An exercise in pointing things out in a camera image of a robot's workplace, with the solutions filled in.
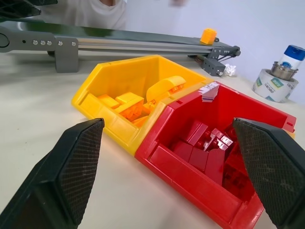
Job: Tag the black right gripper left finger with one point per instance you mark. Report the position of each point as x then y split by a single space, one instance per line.
59 181

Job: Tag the round metal cup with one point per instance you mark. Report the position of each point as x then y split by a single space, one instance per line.
282 72

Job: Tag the red toy building block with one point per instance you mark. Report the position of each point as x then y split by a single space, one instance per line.
216 167
199 158
237 181
182 151
196 132

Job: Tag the grey conveyor belt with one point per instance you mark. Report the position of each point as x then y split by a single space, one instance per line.
66 55

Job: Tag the person's bare hand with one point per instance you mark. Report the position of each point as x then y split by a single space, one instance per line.
178 2

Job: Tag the yellow toy building block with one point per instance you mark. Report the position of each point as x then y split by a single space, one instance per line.
129 99

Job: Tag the yellow arched building block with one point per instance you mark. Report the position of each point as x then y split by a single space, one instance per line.
162 87

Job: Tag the white printed tape roll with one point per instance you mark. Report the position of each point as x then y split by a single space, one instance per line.
269 89

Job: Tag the black ribbed plastic object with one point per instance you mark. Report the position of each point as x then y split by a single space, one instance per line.
16 8

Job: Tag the red studded building block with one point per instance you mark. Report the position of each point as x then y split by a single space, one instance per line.
218 140

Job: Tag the person in white shirt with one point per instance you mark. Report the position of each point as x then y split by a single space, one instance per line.
95 14

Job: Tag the yellow plastic storage bin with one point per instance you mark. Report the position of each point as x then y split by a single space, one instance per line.
114 71

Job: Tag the crumpled white paper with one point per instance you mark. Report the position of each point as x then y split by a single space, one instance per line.
230 70

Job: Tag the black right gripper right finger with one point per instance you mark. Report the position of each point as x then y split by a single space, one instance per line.
274 171

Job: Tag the white bottle with blue cap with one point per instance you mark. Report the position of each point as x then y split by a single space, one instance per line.
291 57

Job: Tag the red plastic storage bin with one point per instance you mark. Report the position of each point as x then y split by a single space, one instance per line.
190 190

